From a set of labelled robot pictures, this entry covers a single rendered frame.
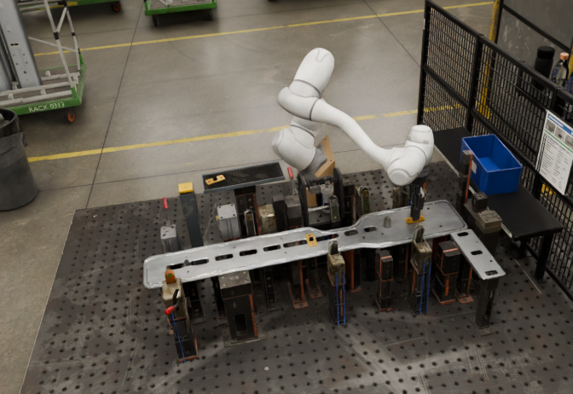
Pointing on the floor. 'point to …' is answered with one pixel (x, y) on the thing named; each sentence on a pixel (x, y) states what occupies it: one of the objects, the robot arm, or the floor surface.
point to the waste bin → (14, 165)
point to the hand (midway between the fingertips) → (415, 211)
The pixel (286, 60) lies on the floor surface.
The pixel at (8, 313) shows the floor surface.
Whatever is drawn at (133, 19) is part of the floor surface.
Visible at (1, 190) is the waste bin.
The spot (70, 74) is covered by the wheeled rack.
